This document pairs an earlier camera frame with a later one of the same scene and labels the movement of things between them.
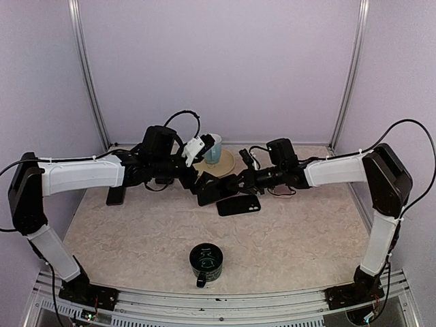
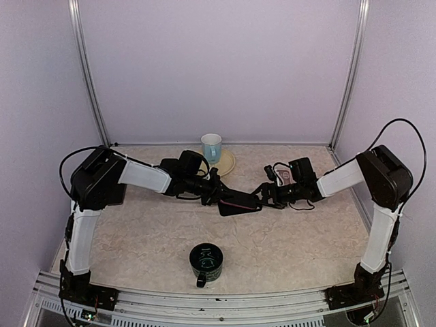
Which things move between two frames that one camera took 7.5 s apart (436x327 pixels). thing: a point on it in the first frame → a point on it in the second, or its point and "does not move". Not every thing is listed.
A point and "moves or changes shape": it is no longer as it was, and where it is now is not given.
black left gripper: (188, 182) does not move
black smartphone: (211, 195) moves or changes shape
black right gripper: (251, 182) → (266, 187)
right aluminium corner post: (352, 71) does not move
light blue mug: (212, 156) does not move
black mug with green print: (206, 260) does not move
